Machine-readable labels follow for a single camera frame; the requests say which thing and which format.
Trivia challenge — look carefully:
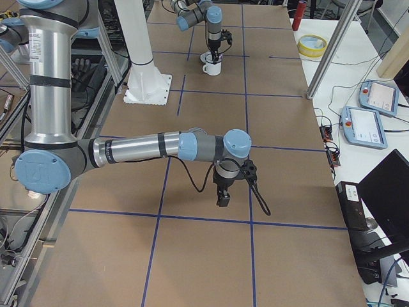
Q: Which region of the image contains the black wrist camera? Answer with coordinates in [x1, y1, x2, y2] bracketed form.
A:
[220, 29, 233, 45]
[241, 159, 258, 185]

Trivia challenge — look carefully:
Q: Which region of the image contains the aluminium frame post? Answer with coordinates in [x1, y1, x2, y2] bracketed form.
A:
[306, 0, 362, 100]

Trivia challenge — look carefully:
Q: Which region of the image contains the orange electronics board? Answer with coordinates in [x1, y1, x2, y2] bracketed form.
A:
[320, 125, 333, 141]
[326, 148, 341, 168]

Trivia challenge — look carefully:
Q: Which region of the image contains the black computer monitor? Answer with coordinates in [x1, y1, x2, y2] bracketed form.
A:
[358, 149, 408, 264]

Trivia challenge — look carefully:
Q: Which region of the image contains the orange electronics board far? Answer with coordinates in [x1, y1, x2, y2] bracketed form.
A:
[320, 125, 333, 141]

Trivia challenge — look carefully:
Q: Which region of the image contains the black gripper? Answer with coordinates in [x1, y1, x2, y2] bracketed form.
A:
[208, 40, 221, 61]
[213, 172, 235, 207]

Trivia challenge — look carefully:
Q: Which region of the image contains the far teach pendant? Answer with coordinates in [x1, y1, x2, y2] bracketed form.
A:
[359, 81, 399, 117]

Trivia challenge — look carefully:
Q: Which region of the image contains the orange electronics board near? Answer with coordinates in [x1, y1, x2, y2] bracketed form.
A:
[326, 148, 341, 168]

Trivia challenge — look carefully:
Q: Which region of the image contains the near teach pendant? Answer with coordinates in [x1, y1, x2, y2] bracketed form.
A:
[341, 106, 388, 149]

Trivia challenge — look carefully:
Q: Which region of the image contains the white enamel mug blue rim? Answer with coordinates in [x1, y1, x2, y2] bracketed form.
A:
[202, 62, 222, 76]

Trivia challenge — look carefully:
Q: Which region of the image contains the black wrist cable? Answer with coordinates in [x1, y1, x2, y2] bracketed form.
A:
[166, 155, 272, 216]

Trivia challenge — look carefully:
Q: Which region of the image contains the clear glass funnel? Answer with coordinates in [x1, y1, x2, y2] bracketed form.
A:
[204, 51, 222, 65]

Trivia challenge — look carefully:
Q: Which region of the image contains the teach pendant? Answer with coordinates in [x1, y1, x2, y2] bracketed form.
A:
[359, 81, 399, 117]
[341, 106, 388, 149]

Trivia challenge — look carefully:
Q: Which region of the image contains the black desktop computer box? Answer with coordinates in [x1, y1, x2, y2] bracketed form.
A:
[336, 181, 369, 232]

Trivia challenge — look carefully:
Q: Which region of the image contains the yellow tape roll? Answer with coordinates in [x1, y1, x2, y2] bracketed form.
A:
[297, 35, 328, 58]

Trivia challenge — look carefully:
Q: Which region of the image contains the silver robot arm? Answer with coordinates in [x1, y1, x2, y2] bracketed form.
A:
[170, 0, 222, 63]
[15, 1, 256, 207]

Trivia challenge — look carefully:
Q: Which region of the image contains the wooden plank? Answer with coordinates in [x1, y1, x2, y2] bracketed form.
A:
[376, 28, 409, 79]

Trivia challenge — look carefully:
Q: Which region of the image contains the red cylinder bottle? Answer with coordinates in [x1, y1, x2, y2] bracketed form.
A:
[291, 0, 307, 31]

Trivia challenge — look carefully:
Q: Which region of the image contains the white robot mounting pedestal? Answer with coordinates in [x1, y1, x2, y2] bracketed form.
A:
[114, 0, 172, 106]

